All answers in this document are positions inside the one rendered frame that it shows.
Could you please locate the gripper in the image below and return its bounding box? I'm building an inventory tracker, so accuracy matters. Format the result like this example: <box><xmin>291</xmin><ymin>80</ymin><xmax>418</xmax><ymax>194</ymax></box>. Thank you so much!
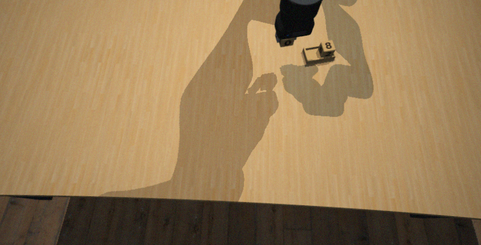
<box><xmin>275</xmin><ymin>0</ymin><xmax>323</xmax><ymax>43</ymax></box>

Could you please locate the tan calendar cube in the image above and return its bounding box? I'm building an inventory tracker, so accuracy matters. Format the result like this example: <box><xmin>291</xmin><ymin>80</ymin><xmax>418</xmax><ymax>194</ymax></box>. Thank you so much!
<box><xmin>318</xmin><ymin>40</ymin><xmax>336</xmax><ymax>58</ymax></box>
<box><xmin>279</xmin><ymin>37</ymin><xmax>295</xmax><ymax>47</ymax></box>

